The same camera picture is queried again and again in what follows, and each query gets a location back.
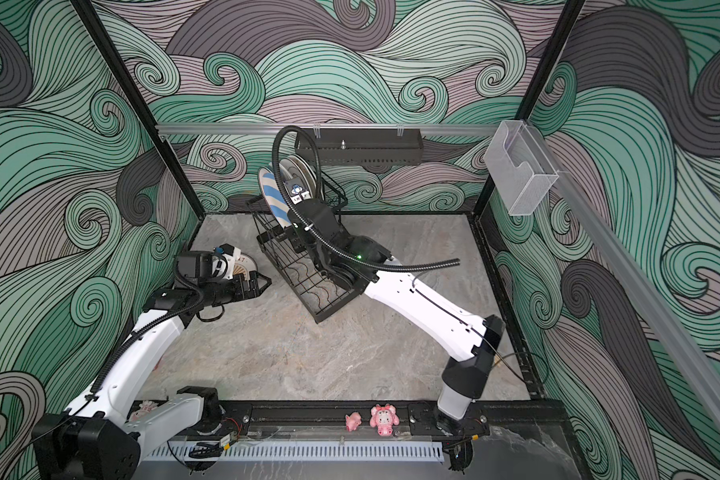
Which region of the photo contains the black wire dish rack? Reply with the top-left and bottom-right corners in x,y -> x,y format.
246,193 -> 363,324

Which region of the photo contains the clear plastic wall holder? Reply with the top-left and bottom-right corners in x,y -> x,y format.
483,120 -> 559,217

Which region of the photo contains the blue white striped plate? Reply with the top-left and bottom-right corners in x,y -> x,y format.
258,168 -> 291,229

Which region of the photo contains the orange sunburst plate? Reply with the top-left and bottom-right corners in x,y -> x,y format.
233,253 -> 258,280

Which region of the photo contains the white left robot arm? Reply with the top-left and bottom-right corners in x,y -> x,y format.
30,244 -> 272,479

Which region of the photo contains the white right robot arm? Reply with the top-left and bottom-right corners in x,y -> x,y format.
276,180 -> 504,427

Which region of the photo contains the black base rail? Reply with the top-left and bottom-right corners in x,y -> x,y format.
220,400 -> 567,438

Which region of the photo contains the cream floral plate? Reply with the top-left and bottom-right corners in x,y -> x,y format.
279,155 -> 325,204

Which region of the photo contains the aluminium wall rail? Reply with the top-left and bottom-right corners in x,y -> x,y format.
156,122 -> 499,137

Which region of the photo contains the small pink pig toy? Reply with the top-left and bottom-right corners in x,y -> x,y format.
345,412 -> 362,432

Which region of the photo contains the black frame post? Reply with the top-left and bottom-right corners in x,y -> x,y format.
71,0 -> 206,220

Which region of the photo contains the white slotted cable duct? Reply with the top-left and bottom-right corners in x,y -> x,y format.
143,440 -> 445,464

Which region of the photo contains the large pink pig toy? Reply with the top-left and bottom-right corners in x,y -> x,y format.
369,404 -> 400,437

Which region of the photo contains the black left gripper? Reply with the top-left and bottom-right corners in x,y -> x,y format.
200,271 -> 271,308

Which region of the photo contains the pink flat figure sticker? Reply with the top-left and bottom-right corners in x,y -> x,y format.
129,400 -> 158,422

